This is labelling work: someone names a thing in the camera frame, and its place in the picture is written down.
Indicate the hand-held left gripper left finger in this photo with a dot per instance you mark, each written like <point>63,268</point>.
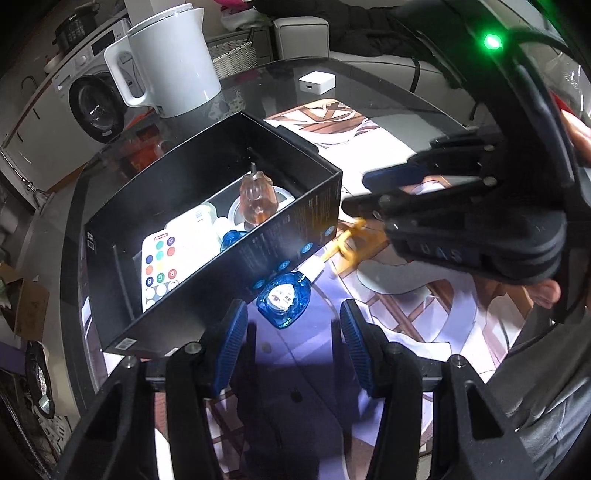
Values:
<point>228,346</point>

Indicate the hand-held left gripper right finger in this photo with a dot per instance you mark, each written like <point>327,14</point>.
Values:
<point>358,350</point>

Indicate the round silver hub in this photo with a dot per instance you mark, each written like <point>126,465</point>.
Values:
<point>284,196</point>

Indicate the yellow plastic object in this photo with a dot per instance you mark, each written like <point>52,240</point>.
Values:
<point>348,244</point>

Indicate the blue plastic item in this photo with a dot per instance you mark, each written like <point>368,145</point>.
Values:
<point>233,238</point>

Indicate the printed desk mat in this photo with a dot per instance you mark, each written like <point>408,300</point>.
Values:
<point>438,295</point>

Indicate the white washing machine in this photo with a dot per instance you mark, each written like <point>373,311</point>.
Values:
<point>94,106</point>

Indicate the small white adapter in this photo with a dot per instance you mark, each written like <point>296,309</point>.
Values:
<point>316,83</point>

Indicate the person's right hand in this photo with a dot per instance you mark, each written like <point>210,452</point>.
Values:
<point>579,134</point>

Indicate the blue bottle white cap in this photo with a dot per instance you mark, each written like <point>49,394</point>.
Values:
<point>281,300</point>

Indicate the white electric kettle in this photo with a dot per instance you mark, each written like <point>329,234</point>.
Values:
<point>171,60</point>

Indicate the white sofa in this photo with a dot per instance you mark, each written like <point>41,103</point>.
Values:
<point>300,37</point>

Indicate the white remote control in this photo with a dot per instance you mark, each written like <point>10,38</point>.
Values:
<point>161,265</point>

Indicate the wicker basket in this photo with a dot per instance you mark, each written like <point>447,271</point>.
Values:
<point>231,57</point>

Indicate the black jacket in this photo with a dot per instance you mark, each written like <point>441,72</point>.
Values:
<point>369,39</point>

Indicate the brown cardboard box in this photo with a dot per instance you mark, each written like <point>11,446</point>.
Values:
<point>32,304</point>

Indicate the amber perfume bottle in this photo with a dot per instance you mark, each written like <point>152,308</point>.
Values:
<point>256,203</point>

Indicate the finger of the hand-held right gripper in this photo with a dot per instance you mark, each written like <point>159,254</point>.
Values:
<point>392,175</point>
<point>374,205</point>

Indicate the pale green plastic case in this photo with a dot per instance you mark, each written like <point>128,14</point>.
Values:
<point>189,224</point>

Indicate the person's grey trouser leg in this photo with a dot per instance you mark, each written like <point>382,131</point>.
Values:
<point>540,401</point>

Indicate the black cardboard box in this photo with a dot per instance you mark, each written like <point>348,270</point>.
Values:
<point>207,295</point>

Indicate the white cabinet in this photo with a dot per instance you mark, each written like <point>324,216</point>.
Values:
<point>41,124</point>

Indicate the dark round object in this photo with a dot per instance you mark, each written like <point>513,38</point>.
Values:
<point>39,383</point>

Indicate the pink cloth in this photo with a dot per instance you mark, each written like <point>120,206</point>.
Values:
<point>235,5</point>

